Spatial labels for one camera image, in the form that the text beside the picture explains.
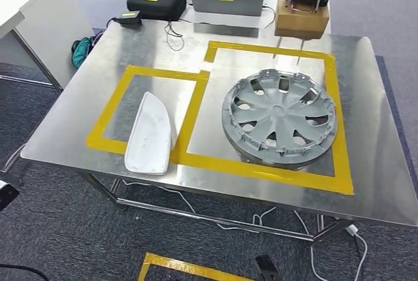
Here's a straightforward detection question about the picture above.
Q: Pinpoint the large yellow tape rectangle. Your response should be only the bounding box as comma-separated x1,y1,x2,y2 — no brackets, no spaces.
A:
170,40,355,196

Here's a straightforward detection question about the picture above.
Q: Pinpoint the small yellow tape rectangle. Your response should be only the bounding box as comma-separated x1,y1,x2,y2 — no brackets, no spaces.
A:
85,64,210,156

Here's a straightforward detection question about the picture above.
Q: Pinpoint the yellow floor tape marking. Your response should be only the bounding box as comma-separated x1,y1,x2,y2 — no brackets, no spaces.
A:
137,252,256,281

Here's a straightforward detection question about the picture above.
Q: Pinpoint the black robot body part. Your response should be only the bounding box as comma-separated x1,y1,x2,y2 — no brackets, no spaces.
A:
254,254,282,281

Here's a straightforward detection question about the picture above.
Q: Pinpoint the black device with green label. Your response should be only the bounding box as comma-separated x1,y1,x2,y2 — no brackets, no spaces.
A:
112,10,143,29

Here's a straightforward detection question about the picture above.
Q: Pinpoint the white desk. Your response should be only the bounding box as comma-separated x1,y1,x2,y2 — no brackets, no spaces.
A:
0,0,95,93

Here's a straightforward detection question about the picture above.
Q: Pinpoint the stainless steel workbench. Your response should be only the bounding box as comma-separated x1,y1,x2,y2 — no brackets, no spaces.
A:
20,19,418,245

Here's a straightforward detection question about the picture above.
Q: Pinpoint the grey plastic wheel hubcap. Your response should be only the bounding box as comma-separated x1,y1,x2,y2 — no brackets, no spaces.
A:
221,68,339,171

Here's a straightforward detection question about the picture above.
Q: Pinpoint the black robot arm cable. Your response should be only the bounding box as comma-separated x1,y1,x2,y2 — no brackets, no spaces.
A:
0,263,50,281

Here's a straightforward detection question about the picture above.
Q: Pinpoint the teal bag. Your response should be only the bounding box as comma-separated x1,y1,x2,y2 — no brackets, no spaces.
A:
71,36,95,70

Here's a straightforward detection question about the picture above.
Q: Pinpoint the brown cardboard box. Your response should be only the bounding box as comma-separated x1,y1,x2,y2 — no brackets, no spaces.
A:
274,0,330,41

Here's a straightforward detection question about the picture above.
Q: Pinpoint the black zip carry case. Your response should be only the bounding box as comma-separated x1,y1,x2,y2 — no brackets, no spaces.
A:
126,0,187,22

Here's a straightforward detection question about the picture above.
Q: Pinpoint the white plastic mirror cover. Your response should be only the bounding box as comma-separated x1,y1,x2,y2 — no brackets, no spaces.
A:
124,91,172,175

